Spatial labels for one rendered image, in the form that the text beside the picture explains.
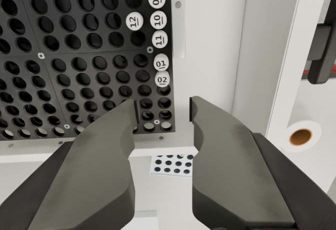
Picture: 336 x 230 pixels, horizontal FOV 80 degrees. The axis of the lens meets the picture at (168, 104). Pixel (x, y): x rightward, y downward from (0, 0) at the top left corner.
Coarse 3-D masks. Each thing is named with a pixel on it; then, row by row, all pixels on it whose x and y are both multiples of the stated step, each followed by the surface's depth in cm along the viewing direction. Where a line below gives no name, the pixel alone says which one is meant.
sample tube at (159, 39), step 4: (156, 32) 15; (160, 32) 15; (164, 32) 16; (152, 36) 15; (156, 36) 15; (160, 36) 15; (164, 36) 15; (152, 40) 16; (156, 40) 16; (160, 40) 16; (164, 40) 16; (156, 44) 16; (160, 44) 16; (164, 44) 16
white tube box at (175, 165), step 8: (152, 160) 37; (160, 160) 39; (168, 160) 39; (176, 160) 38; (184, 160) 38; (152, 168) 38; (160, 168) 39; (168, 168) 40; (176, 168) 39; (184, 168) 39; (168, 176) 39; (176, 176) 39; (184, 176) 39
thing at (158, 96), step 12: (168, 0) 15; (168, 12) 16; (168, 24) 16; (168, 36) 17; (156, 48) 17; (168, 60) 18; (156, 72) 18; (168, 72) 18; (156, 84) 19; (168, 84) 19; (156, 96) 19; (168, 96) 19; (156, 108) 20; (168, 108) 20; (168, 120) 21; (168, 132) 21
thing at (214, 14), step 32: (192, 0) 21; (224, 0) 21; (192, 32) 23; (224, 32) 23; (192, 64) 24; (224, 64) 24; (192, 96) 26; (224, 96) 27; (192, 128) 26; (0, 160) 24; (32, 160) 24
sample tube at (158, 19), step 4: (156, 12) 15; (160, 12) 15; (152, 16) 15; (156, 16) 15; (160, 16) 15; (164, 16) 15; (152, 20) 15; (156, 20) 15; (160, 20) 15; (164, 20) 15; (152, 24) 15; (156, 24) 15; (160, 24) 15; (164, 24) 15; (156, 28) 15; (160, 28) 15
